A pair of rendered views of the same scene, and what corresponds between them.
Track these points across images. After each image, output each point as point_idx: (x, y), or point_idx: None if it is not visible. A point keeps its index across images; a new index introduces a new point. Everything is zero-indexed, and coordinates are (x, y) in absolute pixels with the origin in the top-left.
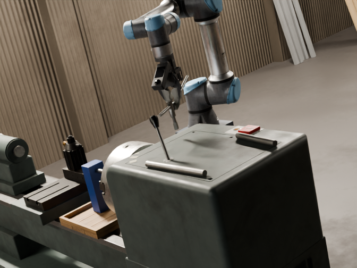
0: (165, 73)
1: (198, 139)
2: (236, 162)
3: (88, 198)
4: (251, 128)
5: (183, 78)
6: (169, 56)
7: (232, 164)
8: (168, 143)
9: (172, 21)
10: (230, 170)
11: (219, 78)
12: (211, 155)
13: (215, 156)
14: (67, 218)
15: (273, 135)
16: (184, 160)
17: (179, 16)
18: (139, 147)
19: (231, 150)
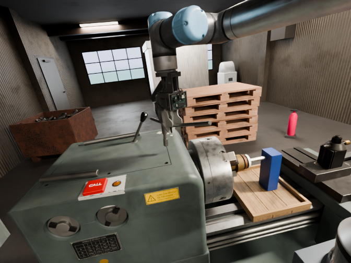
0: (155, 88)
1: (141, 159)
2: (70, 157)
3: (300, 182)
4: (89, 184)
5: (169, 109)
6: (155, 74)
7: (73, 156)
8: (163, 147)
9: (165, 25)
10: (69, 152)
11: (341, 228)
12: (102, 154)
13: (97, 155)
14: (257, 165)
15: (55, 193)
16: (119, 144)
17: None
18: (194, 142)
19: (89, 163)
